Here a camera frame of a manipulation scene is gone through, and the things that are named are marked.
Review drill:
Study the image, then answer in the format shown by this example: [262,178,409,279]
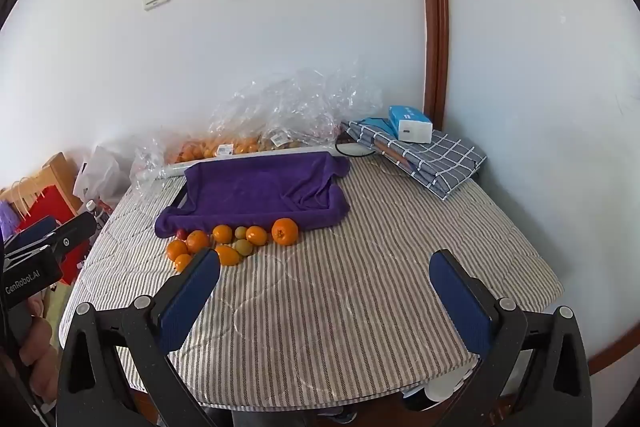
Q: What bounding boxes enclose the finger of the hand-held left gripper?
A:
[50,211,97,264]
[5,216,58,254]

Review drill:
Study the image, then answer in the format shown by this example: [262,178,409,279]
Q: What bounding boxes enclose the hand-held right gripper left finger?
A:
[56,248,222,427]

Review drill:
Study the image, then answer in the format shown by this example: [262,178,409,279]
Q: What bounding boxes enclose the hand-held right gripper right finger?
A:
[429,249,593,427]

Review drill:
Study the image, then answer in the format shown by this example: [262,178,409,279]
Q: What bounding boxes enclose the large orange with stem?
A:
[271,217,299,246]

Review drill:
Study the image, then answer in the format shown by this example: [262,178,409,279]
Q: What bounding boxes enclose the person's left hand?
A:
[20,297,60,400]

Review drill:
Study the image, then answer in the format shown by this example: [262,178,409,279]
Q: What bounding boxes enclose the red paper bag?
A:
[17,186,91,283]

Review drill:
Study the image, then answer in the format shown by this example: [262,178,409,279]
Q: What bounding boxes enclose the beige paper bag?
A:
[0,177,46,223]

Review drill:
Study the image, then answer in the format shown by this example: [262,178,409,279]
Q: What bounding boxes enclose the brown cardboard box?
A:
[42,152,83,213]

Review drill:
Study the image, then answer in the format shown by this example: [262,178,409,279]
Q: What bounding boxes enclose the white plastic bag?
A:
[73,146,132,203]

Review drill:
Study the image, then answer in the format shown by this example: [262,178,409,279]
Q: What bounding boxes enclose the small clear plastic bag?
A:
[131,134,181,188]

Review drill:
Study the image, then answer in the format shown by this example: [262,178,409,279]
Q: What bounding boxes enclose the striped quilted mattress pad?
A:
[59,152,565,408]

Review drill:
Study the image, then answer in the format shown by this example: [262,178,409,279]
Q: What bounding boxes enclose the purple towel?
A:
[155,152,351,239]

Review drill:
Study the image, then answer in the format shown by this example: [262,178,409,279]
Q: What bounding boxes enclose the grey plaid folded cloth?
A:
[341,118,488,201]

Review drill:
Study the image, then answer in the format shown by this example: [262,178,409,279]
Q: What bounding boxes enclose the clear bag of oranges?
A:
[165,134,261,163]

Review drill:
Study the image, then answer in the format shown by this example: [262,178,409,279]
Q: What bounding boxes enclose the brown wooden trim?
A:
[587,327,631,375]

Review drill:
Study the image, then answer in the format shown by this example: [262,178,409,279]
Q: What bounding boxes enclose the blue and white tissue box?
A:
[389,106,433,144]

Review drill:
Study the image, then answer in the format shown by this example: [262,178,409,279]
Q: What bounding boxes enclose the clear bag of brown produce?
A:
[260,127,341,153]

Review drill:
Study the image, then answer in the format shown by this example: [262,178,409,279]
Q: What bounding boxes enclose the crumpled clear plastic bag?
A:
[207,62,386,148]

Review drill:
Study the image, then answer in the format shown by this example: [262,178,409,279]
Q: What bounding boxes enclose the black cable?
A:
[332,142,381,159]

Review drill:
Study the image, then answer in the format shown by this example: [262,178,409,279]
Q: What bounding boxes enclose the brown wooden door frame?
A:
[414,0,451,130]

